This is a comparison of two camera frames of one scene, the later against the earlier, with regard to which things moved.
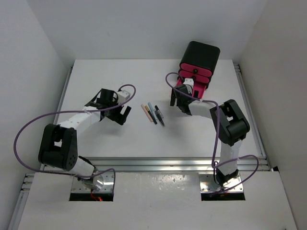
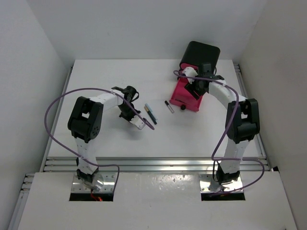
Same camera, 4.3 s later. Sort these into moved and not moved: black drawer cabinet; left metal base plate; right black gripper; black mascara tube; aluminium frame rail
Moved: right black gripper; black mascara tube
Not moved: aluminium frame rail; left metal base plate; black drawer cabinet
